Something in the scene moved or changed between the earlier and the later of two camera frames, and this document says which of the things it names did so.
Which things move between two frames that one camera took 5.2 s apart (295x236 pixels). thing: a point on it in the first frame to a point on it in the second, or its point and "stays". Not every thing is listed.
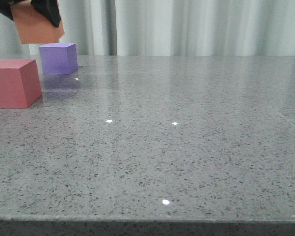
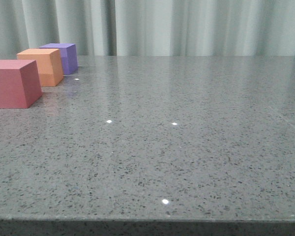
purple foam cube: (59, 58) stays
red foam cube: (14, 83) stays
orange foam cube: (32, 27) to (48, 62)
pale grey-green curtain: (167, 27) stays
